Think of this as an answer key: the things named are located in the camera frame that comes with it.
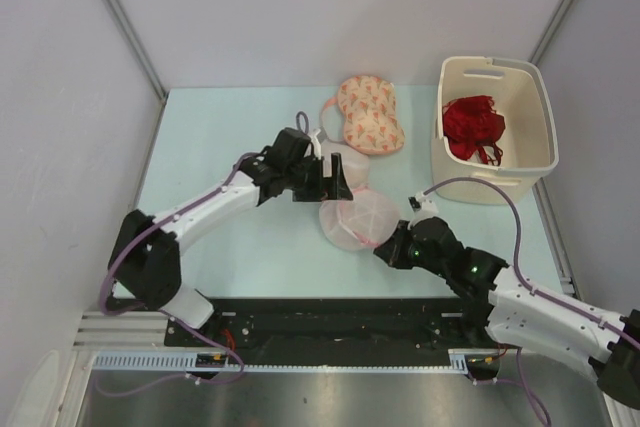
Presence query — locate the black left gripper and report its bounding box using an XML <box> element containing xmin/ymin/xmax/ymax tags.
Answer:
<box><xmin>284</xmin><ymin>153</ymin><xmax>352</xmax><ymax>202</ymax></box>

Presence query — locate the white mesh laundry bag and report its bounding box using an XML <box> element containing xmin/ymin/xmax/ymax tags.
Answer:
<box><xmin>319</xmin><ymin>188</ymin><xmax>401</xmax><ymax>251</ymax></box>
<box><xmin>321</xmin><ymin>140</ymin><xmax>370</xmax><ymax>190</ymax></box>

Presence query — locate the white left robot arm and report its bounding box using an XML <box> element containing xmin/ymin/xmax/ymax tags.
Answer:
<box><xmin>99</xmin><ymin>127</ymin><xmax>353</xmax><ymax>347</ymax></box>

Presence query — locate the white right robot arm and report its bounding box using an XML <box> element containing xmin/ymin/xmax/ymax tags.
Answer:
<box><xmin>374</xmin><ymin>217</ymin><xmax>639</xmax><ymax>409</ymax></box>

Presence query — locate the floral peach bra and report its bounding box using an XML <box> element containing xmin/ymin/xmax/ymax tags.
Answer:
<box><xmin>319</xmin><ymin>75</ymin><xmax>406</xmax><ymax>156</ymax></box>

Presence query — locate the red lace bra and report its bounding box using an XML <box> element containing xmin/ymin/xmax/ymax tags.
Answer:
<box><xmin>442</xmin><ymin>95</ymin><xmax>506</xmax><ymax>166</ymax></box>

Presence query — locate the cream plastic basket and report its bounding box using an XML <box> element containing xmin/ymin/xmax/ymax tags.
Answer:
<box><xmin>431</xmin><ymin>56</ymin><xmax>559</xmax><ymax>202</ymax></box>

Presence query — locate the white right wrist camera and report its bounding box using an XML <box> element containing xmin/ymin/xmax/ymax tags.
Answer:
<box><xmin>409</xmin><ymin>193</ymin><xmax>439</xmax><ymax>224</ymax></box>

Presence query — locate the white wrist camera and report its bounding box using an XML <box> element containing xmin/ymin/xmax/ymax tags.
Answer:
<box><xmin>409</xmin><ymin>193</ymin><xmax>439</xmax><ymax>224</ymax></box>
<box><xmin>307</xmin><ymin>128</ymin><xmax>332</xmax><ymax>159</ymax></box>

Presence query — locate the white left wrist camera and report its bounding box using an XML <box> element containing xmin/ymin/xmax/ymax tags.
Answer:
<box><xmin>307</xmin><ymin>128</ymin><xmax>332</xmax><ymax>159</ymax></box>

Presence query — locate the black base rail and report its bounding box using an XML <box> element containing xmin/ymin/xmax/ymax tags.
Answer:
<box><xmin>164</xmin><ymin>297</ymin><xmax>501</xmax><ymax>354</ymax></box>

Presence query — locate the white slotted cable duct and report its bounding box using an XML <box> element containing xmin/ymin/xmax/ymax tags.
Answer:
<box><xmin>94</xmin><ymin>351</ymin><xmax>229</xmax><ymax>371</ymax></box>

